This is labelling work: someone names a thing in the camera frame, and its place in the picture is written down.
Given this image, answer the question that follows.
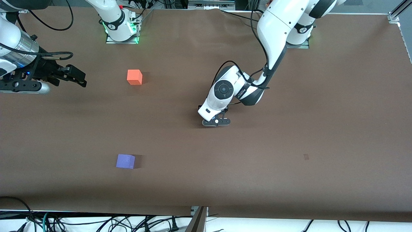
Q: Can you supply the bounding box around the aluminium frame corner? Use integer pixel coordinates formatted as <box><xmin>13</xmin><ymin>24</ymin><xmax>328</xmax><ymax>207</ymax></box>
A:
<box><xmin>387</xmin><ymin>0</ymin><xmax>412</xmax><ymax>24</ymax></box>

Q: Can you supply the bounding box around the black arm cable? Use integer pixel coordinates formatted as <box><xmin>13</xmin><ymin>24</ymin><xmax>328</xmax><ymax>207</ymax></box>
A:
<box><xmin>214</xmin><ymin>13</ymin><xmax>287</xmax><ymax>97</ymax></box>
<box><xmin>0</xmin><ymin>0</ymin><xmax>74</xmax><ymax>61</ymax></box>

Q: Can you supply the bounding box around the purple block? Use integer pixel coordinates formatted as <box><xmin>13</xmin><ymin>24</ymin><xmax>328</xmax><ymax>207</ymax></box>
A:
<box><xmin>116</xmin><ymin>154</ymin><xmax>136</xmax><ymax>169</ymax></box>

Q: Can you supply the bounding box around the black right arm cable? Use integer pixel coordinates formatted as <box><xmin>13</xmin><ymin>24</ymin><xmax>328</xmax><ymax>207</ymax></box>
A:
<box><xmin>0</xmin><ymin>0</ymin><xmax>74</xmax><ymax>61</ymax></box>

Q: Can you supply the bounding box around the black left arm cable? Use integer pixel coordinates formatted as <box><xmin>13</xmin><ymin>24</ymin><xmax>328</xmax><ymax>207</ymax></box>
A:
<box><xmin>214</xmin><ymin>13</ymin><xmax>287</xmax><ymax>97</ymax></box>

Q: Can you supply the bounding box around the black cable with plug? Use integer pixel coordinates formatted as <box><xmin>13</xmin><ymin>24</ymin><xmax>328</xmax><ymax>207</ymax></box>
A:
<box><xmin>142</xmin><ymin>216</ymin><xmax>181</xmax><ymax>232</ymax></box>

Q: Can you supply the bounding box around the thick black cable loop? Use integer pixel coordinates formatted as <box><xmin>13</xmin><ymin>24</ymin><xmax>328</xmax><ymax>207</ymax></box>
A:
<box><xmin>0</xmin><ymin>197</ymin><xmax>36</xmax><ymax>232</ymax></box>

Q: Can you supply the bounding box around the grey power strip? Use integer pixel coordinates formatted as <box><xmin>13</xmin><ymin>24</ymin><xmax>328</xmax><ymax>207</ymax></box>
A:
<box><xmin>188</xmin><ymin>0</ymin><xmax>236</xmax><ymax>10</ymax></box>

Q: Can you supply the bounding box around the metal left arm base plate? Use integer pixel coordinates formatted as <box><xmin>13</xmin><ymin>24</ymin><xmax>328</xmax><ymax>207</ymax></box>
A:
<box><xmin>286</xmin><ymin>41</ymin><xmax>310</xmax><ymax>49</ymax></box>

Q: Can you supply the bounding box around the orange block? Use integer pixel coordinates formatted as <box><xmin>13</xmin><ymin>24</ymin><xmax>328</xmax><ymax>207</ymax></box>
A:
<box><xmin>127</xmin><ymin>69</ymin><xmax>143</xmax><ymax>85</ymax></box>

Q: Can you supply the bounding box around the brown table cover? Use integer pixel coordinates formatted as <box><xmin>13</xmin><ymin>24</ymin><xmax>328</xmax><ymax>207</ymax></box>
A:
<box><xmin>0</xmin><ymin>6</ymin><xmax>412</xmax><ymax>223</ymax></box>

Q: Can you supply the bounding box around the aluminium profile bar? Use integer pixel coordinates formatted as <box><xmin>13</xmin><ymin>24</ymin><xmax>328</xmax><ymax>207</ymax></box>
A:
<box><xmin>186</xmin><ymin>206</ymin><xmax>209</xmax><ymax>232</ymax></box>

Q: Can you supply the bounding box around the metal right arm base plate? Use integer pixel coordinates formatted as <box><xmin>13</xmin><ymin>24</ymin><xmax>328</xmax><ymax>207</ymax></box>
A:
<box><xmin>106</xmin><ymin>13</ymin><xmax>142</xmax><ymax>44</ymax></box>

